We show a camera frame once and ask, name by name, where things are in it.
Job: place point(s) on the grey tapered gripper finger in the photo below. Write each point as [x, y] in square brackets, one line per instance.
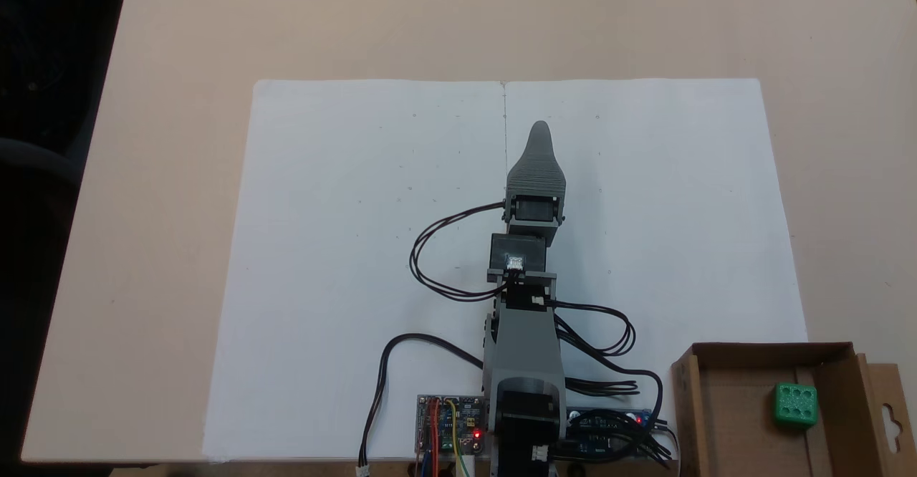
[536, 165]

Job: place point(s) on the green dice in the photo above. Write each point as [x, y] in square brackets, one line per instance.
[795, 404]

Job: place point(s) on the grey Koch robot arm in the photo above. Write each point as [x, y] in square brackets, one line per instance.
[523, 348]

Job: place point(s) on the white paper sheet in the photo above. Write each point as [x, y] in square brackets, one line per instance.
[329, 262]
[680, 262]

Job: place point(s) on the blue circuit board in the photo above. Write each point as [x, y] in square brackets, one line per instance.
[594, 437]

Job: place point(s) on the brown cardboard box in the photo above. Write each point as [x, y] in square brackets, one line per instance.
[738, 412]

